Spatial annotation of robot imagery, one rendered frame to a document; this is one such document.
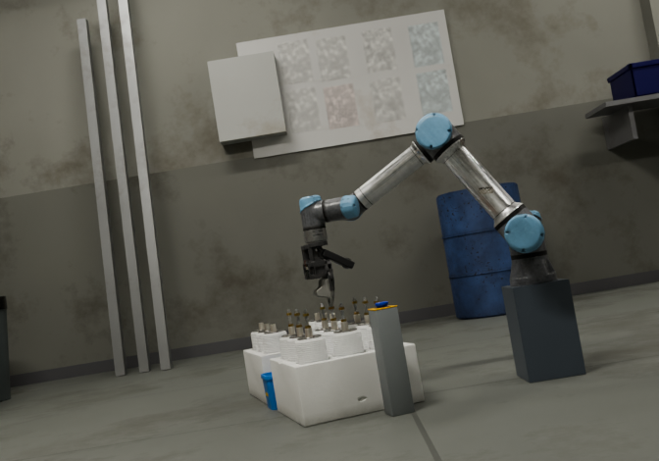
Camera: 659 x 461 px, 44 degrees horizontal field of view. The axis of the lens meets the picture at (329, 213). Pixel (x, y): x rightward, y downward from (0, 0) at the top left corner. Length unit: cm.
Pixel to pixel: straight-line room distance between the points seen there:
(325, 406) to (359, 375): 14
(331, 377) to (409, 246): 321
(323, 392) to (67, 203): 373
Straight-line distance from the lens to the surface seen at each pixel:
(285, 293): 563
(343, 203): 263
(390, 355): 242
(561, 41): 605
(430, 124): 257
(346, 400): 252
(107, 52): 575
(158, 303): 520
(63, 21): 619
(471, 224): 507
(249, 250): 564
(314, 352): 251
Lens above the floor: 46
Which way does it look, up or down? 4 degrees up
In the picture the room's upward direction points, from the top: 9 degrees counter-clockwise
